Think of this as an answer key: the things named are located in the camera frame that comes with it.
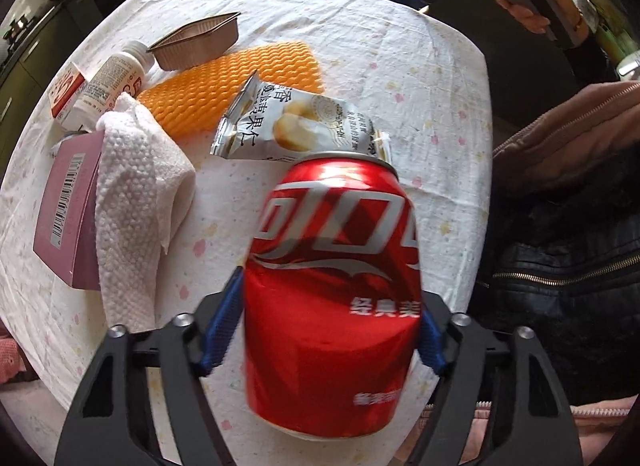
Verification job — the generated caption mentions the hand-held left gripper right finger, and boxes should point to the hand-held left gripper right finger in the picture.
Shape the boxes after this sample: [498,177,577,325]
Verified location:
[400,291,583,466]

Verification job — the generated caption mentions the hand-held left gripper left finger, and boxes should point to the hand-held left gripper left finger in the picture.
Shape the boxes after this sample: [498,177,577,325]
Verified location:
[54,266,246,466]

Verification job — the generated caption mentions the red soda can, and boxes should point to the red soda can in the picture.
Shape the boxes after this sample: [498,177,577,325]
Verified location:
[242,152,423,442]

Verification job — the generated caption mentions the white paper towel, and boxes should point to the white paper towel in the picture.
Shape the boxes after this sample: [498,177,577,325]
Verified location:
[94,93,197,334]

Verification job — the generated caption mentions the pink cardboard box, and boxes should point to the pink cardboard box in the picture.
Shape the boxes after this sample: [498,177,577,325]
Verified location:
[33,133,106,291]

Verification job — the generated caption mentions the silver snack packet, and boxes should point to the silver snack packet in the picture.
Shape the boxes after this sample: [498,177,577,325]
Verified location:
[209,70,392,164]

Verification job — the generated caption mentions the orange foam net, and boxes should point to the orange foam net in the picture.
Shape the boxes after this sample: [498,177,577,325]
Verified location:
[136,40,325,139]

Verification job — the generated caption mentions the foil tray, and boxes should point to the foil tray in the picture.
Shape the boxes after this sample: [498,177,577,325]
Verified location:
[146,12,240,71]

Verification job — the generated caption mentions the white plastic bottle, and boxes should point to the white plastic bottle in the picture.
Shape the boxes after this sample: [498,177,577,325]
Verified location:
[59,40,156,133]

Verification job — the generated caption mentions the red and white carton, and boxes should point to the red and white carton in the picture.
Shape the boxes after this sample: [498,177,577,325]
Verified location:
[48,62,87,119]

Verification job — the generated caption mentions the person's right hand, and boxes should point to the person's right hand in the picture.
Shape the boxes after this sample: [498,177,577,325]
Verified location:
[495,0,585,36]

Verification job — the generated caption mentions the white printed tablecloth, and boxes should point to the white printed tablecloth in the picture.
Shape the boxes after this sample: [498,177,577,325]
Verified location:
[0,0,493,427]

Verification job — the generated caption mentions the black quilted garment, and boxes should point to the black quilted garment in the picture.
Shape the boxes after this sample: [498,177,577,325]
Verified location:
[470,146,640,407]

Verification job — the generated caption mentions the person in black jacket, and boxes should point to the person in black jacket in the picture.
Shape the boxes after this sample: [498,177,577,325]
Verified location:
[400,80,640,466]

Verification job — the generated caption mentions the dark green kitchen cabinets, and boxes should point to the dark green kitchen cabinets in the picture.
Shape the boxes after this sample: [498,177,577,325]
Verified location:
[0,0,191,117]

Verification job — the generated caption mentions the gas stove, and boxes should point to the gas stove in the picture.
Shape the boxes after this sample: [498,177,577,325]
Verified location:
[2,16,38,41]

